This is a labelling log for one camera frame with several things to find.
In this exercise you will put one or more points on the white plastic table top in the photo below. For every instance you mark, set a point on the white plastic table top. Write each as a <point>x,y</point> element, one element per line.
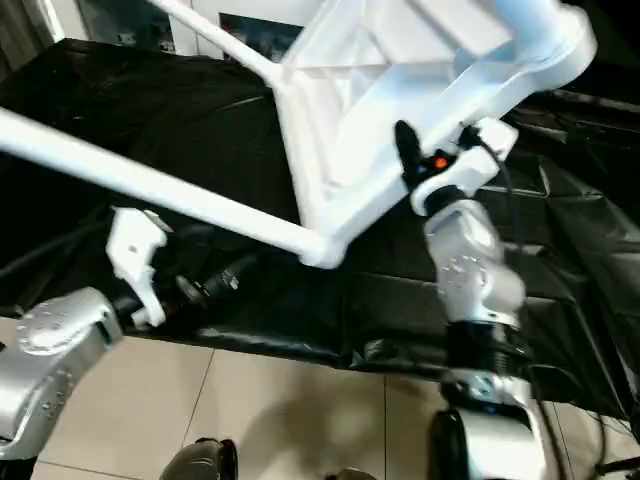
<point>350,150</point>

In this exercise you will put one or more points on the white plastic table leg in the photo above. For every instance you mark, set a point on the white plastic table leg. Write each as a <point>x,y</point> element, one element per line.
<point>550,20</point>
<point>150,175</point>
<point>225,40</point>

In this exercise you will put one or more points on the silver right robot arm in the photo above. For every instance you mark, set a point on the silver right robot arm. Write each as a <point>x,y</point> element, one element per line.
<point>470,260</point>

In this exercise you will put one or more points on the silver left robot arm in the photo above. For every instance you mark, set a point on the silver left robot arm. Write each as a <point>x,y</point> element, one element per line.
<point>55,340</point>

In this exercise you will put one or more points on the black mat cloth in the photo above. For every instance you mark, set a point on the black mat cloth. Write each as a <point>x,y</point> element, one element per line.
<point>150,110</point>

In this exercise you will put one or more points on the white display cabinet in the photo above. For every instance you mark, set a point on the white display cabinet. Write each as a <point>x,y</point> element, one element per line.
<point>190,30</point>

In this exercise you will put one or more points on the grey curtain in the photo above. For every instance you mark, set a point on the grey curtain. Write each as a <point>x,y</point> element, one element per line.
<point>25,30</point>

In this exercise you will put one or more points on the black stand leg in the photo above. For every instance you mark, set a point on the black stand leg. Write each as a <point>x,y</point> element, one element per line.
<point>620,466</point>

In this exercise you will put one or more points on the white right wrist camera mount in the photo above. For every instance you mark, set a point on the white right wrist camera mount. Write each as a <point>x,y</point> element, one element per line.
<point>475,170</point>

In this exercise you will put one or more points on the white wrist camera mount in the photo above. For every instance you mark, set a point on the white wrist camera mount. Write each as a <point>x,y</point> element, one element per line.
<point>475,170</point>
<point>135,245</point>

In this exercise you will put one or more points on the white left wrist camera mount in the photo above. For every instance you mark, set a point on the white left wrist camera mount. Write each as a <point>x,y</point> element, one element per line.
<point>135,245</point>

